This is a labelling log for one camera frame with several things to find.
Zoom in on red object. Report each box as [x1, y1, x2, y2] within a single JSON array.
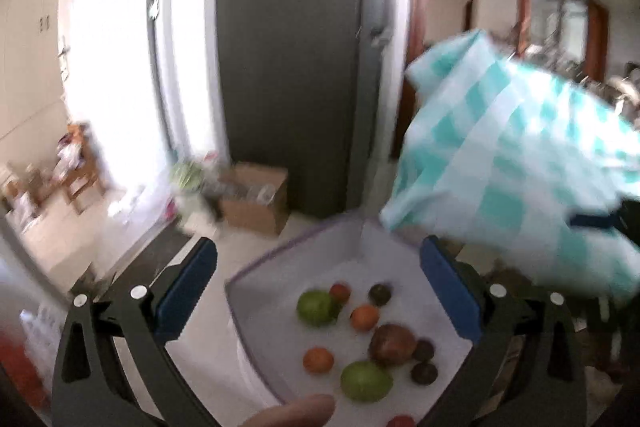
[[0, 334, 49, 409]]

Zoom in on dark door mat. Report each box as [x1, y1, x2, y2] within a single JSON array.
[[112, 227, 199, 282]]

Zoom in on grey refrigerator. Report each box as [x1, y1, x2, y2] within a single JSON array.
[[147, 0, 417, 228]]

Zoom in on wooden chair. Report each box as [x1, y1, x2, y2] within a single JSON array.
[[61, 122, 109, 214]]

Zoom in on dark plum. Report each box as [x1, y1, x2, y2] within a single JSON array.
[[411, 361, 440, 386], [412, 339, 436, 363], [368, 283, 393, 307]]

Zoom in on dark red apple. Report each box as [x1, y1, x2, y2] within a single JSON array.
[[369, 323, 418, 367]]

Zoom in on white container with purple rim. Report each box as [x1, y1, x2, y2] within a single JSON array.
[[223, 212, 476, 427]]

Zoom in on orange tangerine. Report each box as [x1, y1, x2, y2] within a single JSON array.
[[350, 304, 380, 333], [303, 347, 335, 376]]

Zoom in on cardboard box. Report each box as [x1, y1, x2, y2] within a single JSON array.
[[219, 162, 290, 237]]

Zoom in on green apple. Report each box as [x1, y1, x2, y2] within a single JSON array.
[[341, 360, 394, 403], [297, 289, 342, 327]]

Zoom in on bag of green vegetables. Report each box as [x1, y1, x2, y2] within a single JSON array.
[[170, 159, 207, 198]]

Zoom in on person's left hand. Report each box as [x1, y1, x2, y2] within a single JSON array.
[[240, 394, 337, 427]]

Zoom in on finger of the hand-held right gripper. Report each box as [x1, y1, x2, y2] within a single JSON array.
[[569, 198, 640, 239]]

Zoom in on teal checked cloth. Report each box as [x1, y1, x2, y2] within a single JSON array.
[[378, 28, 640, 308]]

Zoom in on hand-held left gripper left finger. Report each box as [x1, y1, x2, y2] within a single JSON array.
[[51, 236, 219, 427]]

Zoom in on white wall cabinets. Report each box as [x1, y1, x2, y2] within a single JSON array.
[[0, 0, 78, 142]]

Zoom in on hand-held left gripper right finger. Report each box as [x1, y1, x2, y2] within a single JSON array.
[[420, 235, 587, 427]]

